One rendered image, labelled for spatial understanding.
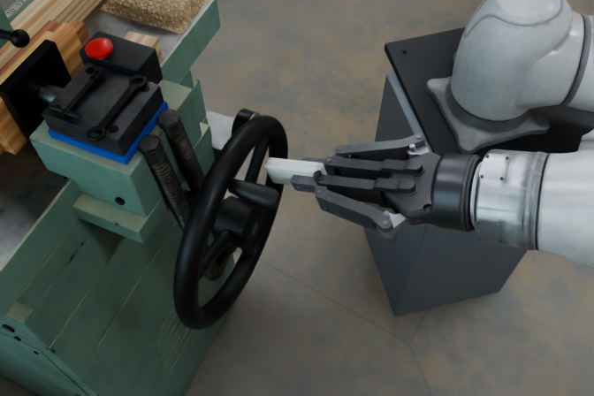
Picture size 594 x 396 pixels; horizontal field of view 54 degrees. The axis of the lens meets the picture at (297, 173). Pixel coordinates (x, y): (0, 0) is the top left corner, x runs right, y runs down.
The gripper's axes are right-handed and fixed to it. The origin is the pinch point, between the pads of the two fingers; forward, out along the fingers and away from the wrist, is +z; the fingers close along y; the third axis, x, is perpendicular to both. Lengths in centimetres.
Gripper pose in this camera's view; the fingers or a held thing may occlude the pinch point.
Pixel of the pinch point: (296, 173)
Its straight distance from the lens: 66.1
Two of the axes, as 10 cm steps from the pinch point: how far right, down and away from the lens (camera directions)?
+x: 3.1, 6.5, 6.9
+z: -8.7, -1.0, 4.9
